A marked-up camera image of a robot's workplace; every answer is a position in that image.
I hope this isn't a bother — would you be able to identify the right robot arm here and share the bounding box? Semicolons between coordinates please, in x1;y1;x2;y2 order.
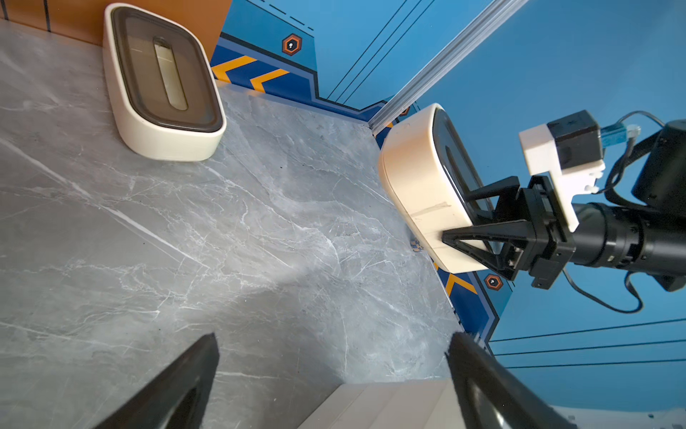
441;111;685;292

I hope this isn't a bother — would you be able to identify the grey lid tissue box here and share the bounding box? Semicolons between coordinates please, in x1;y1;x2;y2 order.
299;379;466;429

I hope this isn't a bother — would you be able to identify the cream tissue box angled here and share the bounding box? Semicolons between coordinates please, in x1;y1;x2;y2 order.
379;104;494;273

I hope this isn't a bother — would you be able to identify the cream tissue box rear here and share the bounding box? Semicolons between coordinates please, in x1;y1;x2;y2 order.
103;3;227;162

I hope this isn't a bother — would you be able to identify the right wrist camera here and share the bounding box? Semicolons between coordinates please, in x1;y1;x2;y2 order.
518;109;641;232

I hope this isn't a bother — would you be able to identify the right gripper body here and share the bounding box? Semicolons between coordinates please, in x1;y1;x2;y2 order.
503;175;576;290

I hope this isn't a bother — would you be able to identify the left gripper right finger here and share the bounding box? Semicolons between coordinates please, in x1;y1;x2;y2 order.
446;332;575;428

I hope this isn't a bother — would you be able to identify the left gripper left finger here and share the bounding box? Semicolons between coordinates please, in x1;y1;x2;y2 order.
98;334;220;428

